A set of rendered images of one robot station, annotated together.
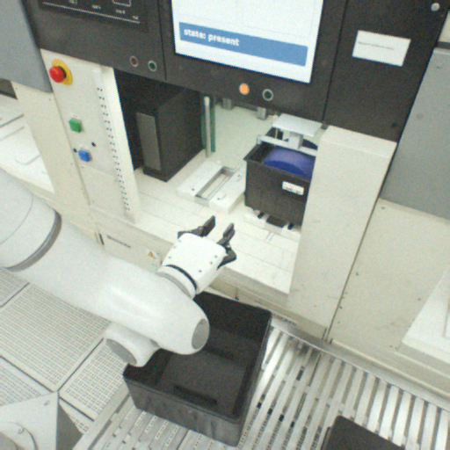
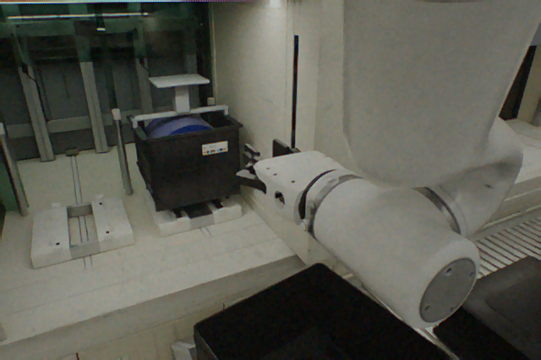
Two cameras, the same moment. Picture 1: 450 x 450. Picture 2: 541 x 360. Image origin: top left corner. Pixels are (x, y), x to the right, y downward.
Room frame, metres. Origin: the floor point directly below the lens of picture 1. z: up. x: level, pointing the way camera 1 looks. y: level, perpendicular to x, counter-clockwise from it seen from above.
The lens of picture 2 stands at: (0.29, 0.44, 1.40)
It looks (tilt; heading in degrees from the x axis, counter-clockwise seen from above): 25 degrees down; 304
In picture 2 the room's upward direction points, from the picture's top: straight up
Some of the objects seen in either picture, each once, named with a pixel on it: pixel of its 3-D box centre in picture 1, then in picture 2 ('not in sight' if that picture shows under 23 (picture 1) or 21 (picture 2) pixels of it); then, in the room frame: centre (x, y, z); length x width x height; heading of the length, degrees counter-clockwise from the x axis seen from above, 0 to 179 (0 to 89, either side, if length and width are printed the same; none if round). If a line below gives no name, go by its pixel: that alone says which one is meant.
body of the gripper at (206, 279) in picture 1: (192, 264); (307, 185); (0.48, 0.06, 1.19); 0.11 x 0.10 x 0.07; 151
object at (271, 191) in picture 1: (291, 169); (184, 143); (0.97, -0.21, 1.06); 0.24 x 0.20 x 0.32; 60
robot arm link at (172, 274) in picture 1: (172, 286); (336, 208); (0.43, 0.09, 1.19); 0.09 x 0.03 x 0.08; 61
